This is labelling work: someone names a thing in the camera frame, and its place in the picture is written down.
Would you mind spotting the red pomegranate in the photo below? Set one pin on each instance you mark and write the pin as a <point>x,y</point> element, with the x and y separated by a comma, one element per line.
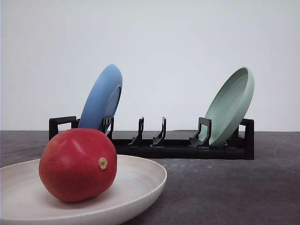
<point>78,164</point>

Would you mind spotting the light blue plate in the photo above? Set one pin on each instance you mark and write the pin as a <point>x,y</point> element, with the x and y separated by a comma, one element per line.
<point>103,98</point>

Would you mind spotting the mint green plate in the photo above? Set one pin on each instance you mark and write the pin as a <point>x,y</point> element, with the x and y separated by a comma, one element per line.
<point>229,108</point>

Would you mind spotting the white plate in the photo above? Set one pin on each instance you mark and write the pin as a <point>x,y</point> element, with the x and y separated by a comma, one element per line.
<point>25,201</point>

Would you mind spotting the black dish rack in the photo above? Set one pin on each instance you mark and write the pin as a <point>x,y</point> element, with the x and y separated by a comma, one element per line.
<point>198,147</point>

